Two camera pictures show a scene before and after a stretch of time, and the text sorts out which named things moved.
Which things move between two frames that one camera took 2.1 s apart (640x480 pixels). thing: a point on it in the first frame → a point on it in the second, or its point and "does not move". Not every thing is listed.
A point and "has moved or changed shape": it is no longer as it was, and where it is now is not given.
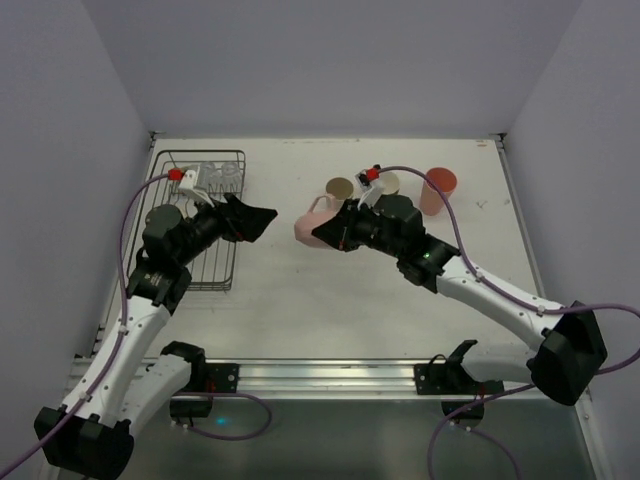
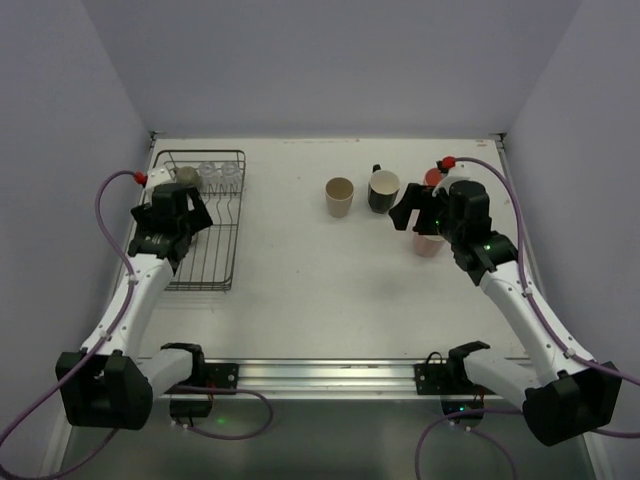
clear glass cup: x=206 y=172 does not move
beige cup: x=339 y=187 does not move
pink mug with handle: x=305 y=225 has moved or changed shape
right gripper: x=351 y=226 → x=420 y=211
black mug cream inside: x=389 y=183 does not move
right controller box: x=471 y=408 does not move
